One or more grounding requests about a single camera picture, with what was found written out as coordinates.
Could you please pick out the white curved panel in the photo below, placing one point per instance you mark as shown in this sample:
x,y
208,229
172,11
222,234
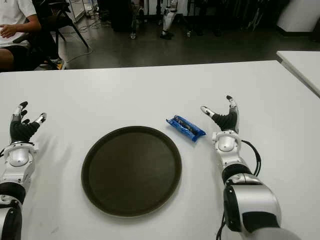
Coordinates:
x,y
297,15

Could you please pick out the black wheeled stand leg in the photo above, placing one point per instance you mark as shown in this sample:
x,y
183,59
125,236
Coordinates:
x,y
133,35
188,33

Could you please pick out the white side table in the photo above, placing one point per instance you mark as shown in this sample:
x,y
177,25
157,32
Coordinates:
x,y
303,65

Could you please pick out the right robot hand black silver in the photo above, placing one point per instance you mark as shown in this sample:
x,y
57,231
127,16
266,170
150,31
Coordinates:
x,y
228,121

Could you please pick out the blue Oreo cookie pack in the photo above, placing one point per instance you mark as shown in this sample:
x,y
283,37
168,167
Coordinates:
x,y
185,127

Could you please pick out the left robot arm silver black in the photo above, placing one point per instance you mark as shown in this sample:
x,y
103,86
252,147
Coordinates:
x,y
17,160

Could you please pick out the left robot hand black silver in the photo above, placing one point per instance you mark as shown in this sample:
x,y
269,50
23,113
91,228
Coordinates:
x,y
21,128

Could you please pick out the right robot arm silver black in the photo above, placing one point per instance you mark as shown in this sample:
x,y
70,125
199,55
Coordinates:
x,y
250,195

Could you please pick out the black folding chair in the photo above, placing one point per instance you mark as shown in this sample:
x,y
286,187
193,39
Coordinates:
x,y
66,25

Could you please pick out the round dark brown tray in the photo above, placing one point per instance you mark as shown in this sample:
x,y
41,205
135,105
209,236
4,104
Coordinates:
x,y
131,172

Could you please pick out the person in black clothes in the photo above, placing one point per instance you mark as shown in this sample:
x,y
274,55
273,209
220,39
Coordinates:
x,y
50,45

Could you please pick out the seated person in white shirt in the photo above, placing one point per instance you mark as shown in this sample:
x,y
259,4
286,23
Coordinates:
x,y
12,15

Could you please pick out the white humanoid robot legs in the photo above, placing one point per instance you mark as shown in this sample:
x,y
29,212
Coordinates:
x,y
168,18

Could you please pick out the grey armrest office chair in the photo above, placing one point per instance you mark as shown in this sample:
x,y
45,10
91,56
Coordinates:
x,y
22,38

